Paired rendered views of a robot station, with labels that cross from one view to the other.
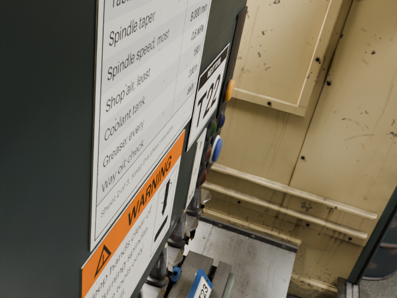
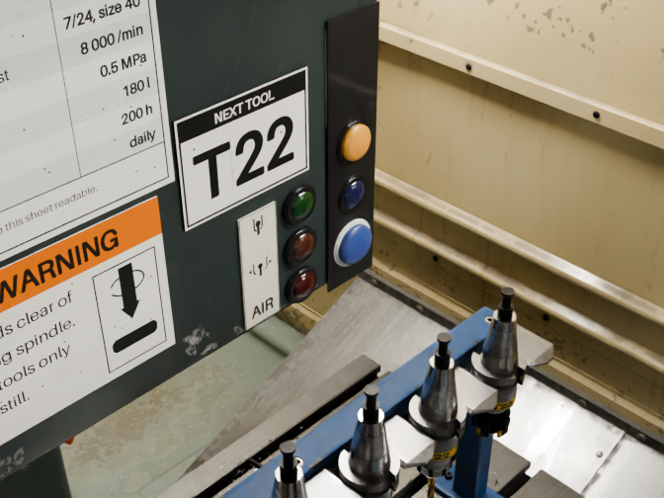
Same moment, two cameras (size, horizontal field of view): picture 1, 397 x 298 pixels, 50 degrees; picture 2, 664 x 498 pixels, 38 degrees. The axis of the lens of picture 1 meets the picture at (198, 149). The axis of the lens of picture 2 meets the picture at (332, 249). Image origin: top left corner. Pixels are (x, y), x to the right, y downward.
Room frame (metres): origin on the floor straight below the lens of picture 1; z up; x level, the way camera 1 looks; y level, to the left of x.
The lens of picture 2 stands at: (-0.03, -0.31, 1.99)
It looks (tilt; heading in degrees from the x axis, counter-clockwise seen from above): 35 degrees down; 33
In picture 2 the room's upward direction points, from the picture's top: straight up
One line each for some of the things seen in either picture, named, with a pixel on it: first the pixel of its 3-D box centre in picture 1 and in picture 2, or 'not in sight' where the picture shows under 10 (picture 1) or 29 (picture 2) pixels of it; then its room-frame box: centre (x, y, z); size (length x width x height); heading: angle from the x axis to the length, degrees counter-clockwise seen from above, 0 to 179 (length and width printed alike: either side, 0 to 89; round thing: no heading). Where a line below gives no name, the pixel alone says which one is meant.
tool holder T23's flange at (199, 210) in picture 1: (190, 207); (497, 369); (0.78, -0.01, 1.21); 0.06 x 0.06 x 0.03
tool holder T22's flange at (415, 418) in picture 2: (175, 236); (437, 416); (0.67, 0.01, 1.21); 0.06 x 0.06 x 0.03
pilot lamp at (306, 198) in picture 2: (211, 129); (300, 205); (0.39, -0.01, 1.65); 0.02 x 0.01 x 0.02; 168
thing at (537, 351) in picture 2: (197, 194); (525, 347); (0.84, -0.02, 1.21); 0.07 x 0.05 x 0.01; 78
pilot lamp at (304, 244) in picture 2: (207, 154); (301, 246); (0.39, -0.01, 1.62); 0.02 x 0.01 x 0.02; 168
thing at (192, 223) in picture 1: (183, 221); (468, 392); (0.73, 0.00, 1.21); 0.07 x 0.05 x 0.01; 78
